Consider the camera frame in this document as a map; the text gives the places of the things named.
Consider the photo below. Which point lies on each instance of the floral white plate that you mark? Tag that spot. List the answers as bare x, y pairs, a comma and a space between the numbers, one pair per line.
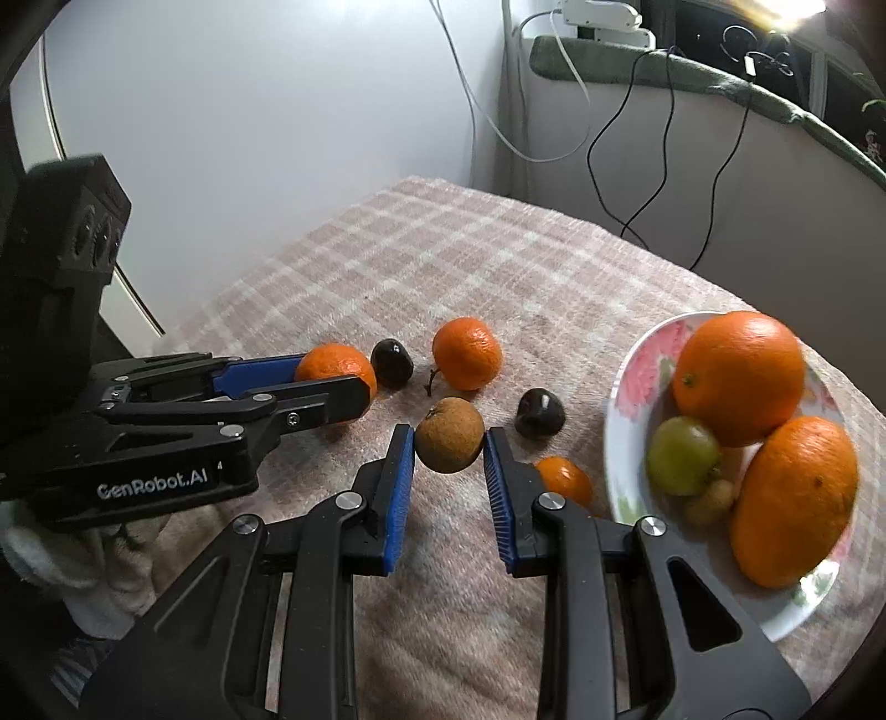
626, 443

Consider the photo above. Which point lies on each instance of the green grape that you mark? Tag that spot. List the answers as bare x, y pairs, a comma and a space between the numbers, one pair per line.
682, 457

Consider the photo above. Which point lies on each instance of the grey sill mat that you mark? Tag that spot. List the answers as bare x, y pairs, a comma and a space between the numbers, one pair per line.
692, 73

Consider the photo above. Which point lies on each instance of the white power strip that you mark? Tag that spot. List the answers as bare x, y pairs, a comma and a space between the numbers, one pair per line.
599, 12

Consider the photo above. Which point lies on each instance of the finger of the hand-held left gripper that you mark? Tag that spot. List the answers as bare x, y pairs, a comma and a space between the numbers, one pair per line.
311, 405
256, 374

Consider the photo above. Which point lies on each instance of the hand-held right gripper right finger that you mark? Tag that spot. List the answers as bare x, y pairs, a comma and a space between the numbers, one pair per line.
500, 498

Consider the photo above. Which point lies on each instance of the white cabinet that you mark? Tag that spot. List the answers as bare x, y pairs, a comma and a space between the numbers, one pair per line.
277, 138

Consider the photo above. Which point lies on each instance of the brown longan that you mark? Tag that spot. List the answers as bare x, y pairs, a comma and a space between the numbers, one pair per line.
448, 435
711, 503

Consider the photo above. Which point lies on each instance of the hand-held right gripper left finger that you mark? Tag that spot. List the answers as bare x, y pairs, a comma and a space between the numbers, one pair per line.
400, 498

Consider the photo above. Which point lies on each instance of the person's left forearm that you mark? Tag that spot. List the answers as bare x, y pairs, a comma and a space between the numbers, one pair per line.
41, 561

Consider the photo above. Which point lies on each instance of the small tangerine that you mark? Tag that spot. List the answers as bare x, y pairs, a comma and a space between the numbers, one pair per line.
467, 353
339, 363
564, 481

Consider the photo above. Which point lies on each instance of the large orange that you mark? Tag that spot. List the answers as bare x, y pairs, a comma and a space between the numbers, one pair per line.
739, 377
796, 502

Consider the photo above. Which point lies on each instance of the plaid beige tablecloth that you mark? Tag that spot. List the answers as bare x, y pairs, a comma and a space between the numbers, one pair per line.
450, 263

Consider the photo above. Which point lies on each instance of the white charger block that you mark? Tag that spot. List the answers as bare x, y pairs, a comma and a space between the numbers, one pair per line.
623, 38

